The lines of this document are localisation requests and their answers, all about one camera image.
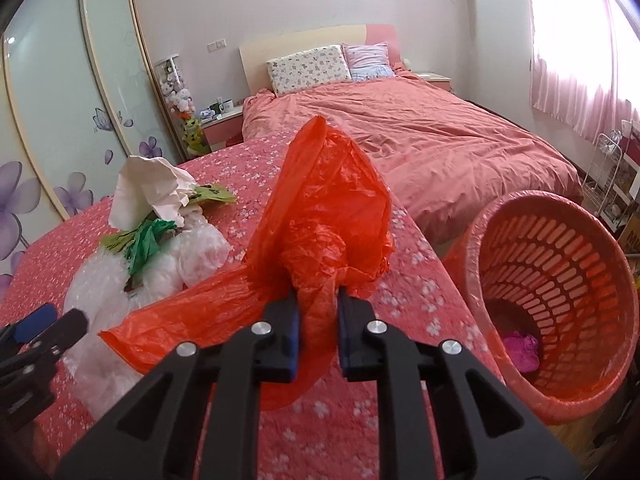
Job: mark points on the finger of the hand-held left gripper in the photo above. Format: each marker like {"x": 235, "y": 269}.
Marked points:
{"x": 35, "y": 322}
{"x": 70, "y": 330}

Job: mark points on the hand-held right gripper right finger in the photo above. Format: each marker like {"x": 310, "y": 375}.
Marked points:
{"x": 345, "y": 335}

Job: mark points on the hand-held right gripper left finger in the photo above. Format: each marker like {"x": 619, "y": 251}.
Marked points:
{"x": 291, "y": 332}

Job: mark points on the clear bubble wrap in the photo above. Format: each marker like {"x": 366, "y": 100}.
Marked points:
{"x": 100, "y": 285}

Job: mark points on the green plastic bag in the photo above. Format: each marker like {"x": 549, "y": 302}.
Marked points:
{"x": 145, "y": 245}

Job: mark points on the orange plastic bag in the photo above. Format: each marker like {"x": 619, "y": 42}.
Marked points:
{"x": 325, "y": 200}

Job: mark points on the orange mesh laundry basket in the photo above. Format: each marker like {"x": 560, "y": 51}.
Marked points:
{"x": 575, "y": 270}

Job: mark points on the red floral blanket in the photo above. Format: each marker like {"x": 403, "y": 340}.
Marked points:
{"x": 45, "y": 240}

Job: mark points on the white crumpled paper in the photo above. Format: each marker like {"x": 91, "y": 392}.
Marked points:
{"x": 145, "y": 185}

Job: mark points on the magenta crumpled wrapper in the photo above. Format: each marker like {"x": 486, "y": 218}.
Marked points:
{"x": 520, "y": 351}

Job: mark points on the white and pink nightstand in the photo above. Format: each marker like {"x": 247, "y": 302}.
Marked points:
{"x": 222, "y": 132}
{"x": 434, "y": 79}

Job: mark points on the floral glass sliding wardrobe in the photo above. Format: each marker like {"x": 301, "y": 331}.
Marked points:
{"x": 60, "y": 110}

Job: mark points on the bed with pink cover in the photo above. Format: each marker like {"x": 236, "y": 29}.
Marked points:
{"x": 425, "y": 135}

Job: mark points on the yellow-green plush toy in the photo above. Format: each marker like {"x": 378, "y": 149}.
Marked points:
{"x": 192, "y": 135}

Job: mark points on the white mug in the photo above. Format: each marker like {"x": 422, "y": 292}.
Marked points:
{"x": 227, "y": 105}

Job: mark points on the dark mug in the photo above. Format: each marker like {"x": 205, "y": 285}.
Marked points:
{"x": 216, "y": 107}

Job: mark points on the white floral pillow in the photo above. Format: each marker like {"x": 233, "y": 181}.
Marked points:
{"x": 307, "y": 67}

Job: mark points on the clear plush toy display tower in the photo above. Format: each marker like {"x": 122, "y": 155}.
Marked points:
{"x": 175, "y": 85}

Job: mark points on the pink striped pillow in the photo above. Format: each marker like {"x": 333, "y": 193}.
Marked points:
{"x": 367, "y": 60}

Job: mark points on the beige and pink headboard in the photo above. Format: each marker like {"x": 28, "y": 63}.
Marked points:
{"x": 280, "y": 40}

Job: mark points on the brown cardboard box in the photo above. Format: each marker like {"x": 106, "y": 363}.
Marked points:
{"x": 631, "y": 235}

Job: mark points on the pink curtain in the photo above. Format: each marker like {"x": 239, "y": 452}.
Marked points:
{"x": 575, "y": 35}

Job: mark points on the white wall switch plate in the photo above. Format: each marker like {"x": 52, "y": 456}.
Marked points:
{"x": 217, "y": 45}

